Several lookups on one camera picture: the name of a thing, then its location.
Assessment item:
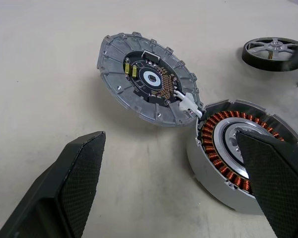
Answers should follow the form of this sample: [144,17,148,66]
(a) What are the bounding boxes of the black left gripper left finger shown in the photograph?
[0,130,106,238]

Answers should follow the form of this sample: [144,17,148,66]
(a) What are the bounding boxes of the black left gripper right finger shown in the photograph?
[235,130,298,238]

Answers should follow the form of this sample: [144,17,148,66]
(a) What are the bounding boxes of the black spoked rotor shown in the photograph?
[242,37,298,72]

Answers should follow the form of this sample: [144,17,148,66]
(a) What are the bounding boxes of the silver motor housing copper windings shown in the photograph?
[186,99,298,216]

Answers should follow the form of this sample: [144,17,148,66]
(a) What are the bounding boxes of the white connector cable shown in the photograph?
[175,90,206,119]

